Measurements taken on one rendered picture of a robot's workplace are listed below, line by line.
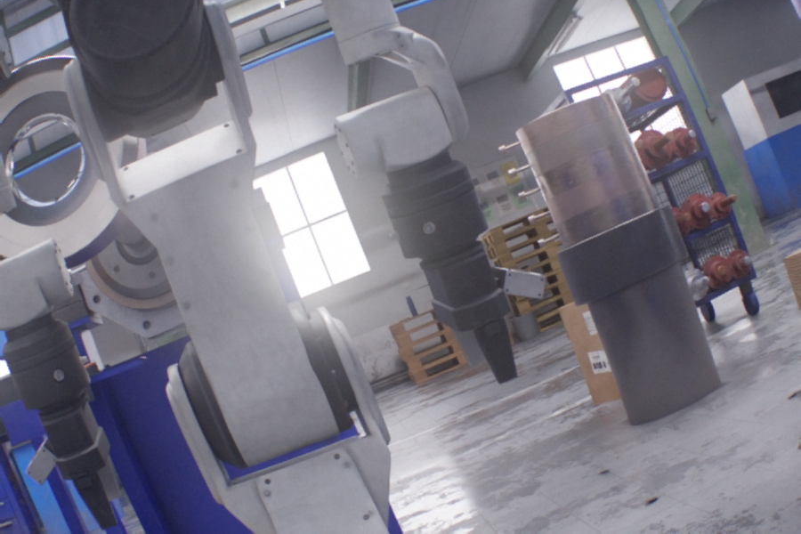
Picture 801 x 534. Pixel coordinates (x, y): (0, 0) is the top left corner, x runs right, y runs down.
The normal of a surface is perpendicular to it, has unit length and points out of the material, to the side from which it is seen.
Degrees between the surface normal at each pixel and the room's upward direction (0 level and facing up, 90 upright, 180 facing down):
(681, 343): 90
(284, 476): 60
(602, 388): 90
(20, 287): 101
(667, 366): 90
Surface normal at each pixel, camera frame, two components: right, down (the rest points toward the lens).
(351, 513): -0.07, -0.57
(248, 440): 0.34, 0.50
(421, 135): 0.20, 0.06
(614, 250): -0.32, 0.07
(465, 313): -0.50, 0.30
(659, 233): 0.47, -0.25
